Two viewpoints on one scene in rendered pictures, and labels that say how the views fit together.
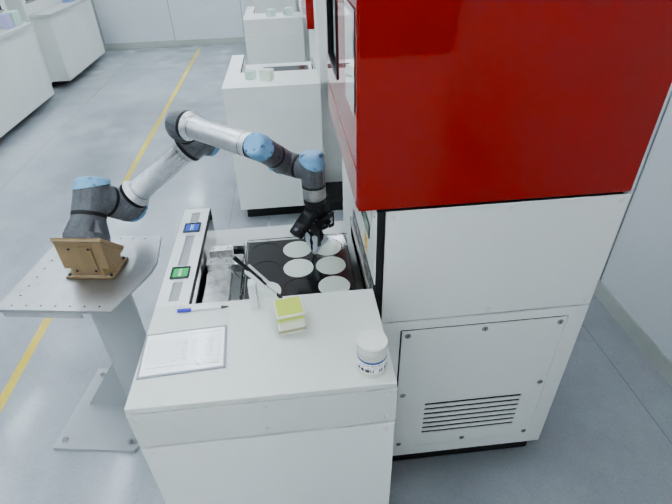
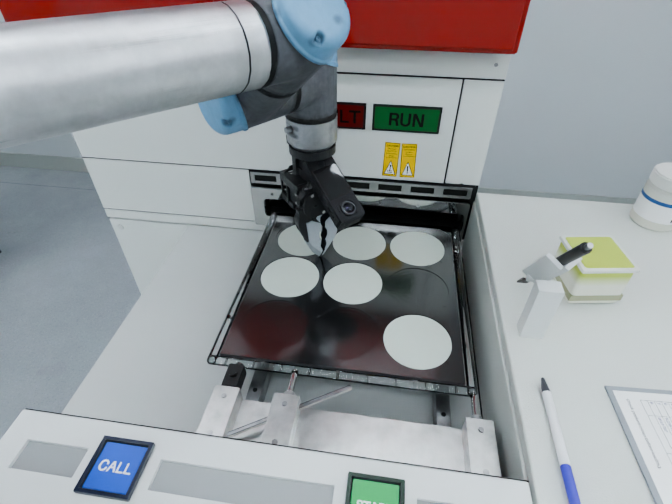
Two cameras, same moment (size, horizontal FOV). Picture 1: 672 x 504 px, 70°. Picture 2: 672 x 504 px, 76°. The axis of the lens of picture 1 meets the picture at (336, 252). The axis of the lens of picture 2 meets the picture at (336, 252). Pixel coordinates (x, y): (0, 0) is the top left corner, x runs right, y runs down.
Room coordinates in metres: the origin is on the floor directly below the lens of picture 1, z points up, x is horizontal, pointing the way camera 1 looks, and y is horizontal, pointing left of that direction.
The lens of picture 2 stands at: (1.17, 0.64, 1.41)
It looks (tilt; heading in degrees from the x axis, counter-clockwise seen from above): 40 degrees down; 283
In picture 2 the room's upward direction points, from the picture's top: straight up
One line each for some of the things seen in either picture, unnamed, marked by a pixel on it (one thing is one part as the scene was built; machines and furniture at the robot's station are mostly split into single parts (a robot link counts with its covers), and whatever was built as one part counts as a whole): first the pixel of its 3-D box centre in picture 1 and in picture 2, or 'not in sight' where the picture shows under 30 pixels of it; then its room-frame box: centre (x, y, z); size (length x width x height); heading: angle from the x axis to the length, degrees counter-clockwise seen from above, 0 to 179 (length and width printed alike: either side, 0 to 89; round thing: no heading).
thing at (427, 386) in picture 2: (243, 273); (337, 375); (1.24, 0.31, 0.90); 0.38 x 0.01 x 0.01; 5
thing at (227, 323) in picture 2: (295, 238); (248, 274); (1.44, 0.14, 0.90); 0.37 x 0.01 x 0.01; 95
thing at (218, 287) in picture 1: (218, 285); (342, 447); (1.22, 0.39, 0.87); 0.36 x 0.08 x 0.03; 5
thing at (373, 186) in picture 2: (362, 245); (358, 184); (1.29, -0.09, 0.96); 0.44 x 0.01 x 0.02; 5
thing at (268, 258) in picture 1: (298, 268); (352, 283); (1.26, 0.13, 0.90); 0.34 x 0.34 x 0.01; 5
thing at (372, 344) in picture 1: (371, 353); (665, 197); (0.77, -0.08, 1.01); 0.07 x 0.07 x 0.10
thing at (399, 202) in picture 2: (360, 261); (356, 213); (1.29, -0.08, 0.89); 0.44 x 0.02 x 0.10; 5
